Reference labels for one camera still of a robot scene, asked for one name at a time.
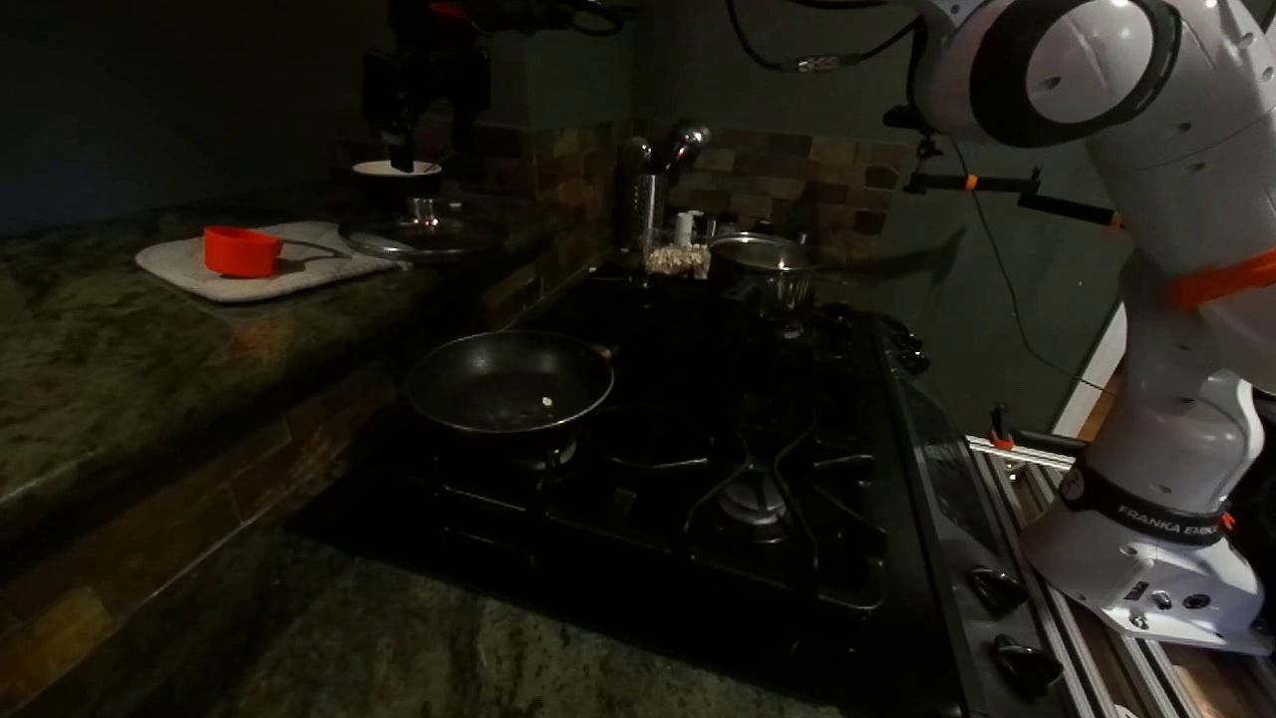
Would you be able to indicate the red measuring cup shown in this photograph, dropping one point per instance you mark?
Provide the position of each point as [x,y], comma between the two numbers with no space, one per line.
[239,253]

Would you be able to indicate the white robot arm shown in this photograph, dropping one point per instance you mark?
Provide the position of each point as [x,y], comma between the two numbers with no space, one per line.
[1175,105]

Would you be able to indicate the steel ladle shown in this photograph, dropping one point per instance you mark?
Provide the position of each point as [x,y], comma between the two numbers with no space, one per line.
[650,170]

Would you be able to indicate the black frying pan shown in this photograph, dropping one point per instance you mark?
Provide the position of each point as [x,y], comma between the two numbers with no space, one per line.
[506,382]

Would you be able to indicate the steel saucepan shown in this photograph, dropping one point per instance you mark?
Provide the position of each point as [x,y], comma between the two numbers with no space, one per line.
[771,277]

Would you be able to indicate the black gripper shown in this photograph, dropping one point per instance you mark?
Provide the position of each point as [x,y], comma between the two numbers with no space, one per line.
[437,56]

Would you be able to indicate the dark bowl white rim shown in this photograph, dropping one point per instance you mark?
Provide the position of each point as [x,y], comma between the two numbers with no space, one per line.
[387,186]

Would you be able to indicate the glass jar with white pieces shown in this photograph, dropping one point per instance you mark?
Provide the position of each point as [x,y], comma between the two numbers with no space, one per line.
[684,253]

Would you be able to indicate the glass lid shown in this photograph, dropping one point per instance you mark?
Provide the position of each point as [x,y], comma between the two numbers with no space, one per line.
[421,230]

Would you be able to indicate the white cutting board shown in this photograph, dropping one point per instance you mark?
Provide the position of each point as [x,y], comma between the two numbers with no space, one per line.
[312,258]

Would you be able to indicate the black gas stove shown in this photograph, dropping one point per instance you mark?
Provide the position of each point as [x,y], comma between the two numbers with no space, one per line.
[742,499]

